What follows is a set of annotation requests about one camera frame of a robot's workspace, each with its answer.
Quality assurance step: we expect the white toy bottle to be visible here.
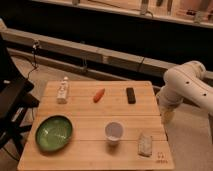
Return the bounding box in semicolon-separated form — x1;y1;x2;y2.
56;77;69;104

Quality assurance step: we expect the white plastic cup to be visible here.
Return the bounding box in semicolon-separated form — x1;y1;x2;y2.
105;122;123;146

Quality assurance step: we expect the black chair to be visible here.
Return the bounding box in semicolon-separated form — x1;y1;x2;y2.
0;34;39;155

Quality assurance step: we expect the black hanging cable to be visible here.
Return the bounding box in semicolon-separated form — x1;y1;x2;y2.
25;40;40;81

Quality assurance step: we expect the black rectangular block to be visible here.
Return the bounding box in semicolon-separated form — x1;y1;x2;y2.
126;87;136;104

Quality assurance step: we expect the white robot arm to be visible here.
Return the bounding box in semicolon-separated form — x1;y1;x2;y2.
156;61;213;124

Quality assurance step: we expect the orange carrot toy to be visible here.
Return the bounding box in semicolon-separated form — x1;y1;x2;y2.
93;88;105;103

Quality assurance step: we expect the green ceramic bowl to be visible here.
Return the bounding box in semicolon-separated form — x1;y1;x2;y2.
35;115;73;152

